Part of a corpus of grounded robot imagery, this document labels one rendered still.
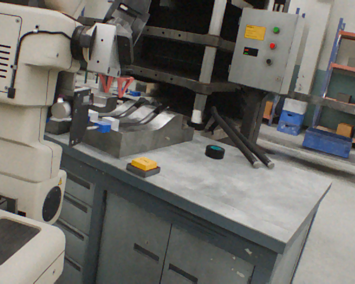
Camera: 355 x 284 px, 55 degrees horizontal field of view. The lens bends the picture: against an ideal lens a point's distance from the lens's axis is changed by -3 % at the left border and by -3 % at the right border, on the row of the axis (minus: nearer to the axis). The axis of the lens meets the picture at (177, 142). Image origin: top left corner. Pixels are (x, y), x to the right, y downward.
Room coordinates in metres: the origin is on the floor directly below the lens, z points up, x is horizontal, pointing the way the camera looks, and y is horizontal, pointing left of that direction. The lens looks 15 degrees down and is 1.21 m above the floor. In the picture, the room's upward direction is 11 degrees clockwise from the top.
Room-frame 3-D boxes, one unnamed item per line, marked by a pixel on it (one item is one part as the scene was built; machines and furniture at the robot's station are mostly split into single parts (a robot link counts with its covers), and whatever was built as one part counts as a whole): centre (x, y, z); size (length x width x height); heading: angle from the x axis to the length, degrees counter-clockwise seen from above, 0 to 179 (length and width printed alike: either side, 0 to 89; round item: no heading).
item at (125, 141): (1.43, 0.17, 0.87); 0.50 x 0.26 x 0.14; 149
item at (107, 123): (1.17, 0.27, 0.89); 0.13 x 0.05 x 0.05; 149
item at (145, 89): (2.39, 0.23, 0.87); 0.50 x 0.27 x 0.17; 149
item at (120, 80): (1.19, 0.23, 1.05); 0.07 x 0.07 x 0.09; 60
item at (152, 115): (1.42, 0.19, 0.92); 0.35 x 0.16 x 0.09; 149
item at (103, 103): (1.54, 0.52, 0.86); 0.50 x 0.26 x 0.11; 166
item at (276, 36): (1.92, -0.37, 0.74); 0.31 x 0.22 x 1.47; 59
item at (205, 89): (2.48, 0.22, 0.96); 1.29 x 0.83 x 0.18; 59
